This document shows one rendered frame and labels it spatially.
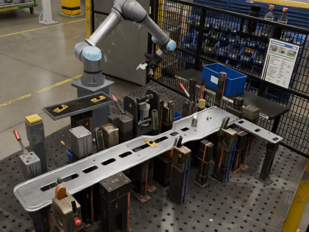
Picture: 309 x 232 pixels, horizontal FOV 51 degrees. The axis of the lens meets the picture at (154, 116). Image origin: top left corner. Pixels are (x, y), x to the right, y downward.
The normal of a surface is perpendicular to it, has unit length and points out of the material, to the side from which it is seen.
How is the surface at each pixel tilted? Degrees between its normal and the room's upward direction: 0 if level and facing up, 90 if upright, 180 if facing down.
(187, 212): 0
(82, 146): 90
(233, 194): 0
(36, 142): 90
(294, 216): 90
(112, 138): 90
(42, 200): 0
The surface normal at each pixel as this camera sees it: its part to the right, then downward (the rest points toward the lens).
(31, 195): 0.06, -0.88
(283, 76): -0.75, 0.27
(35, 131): 0.65, 0.40
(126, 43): -0.54, 0.37
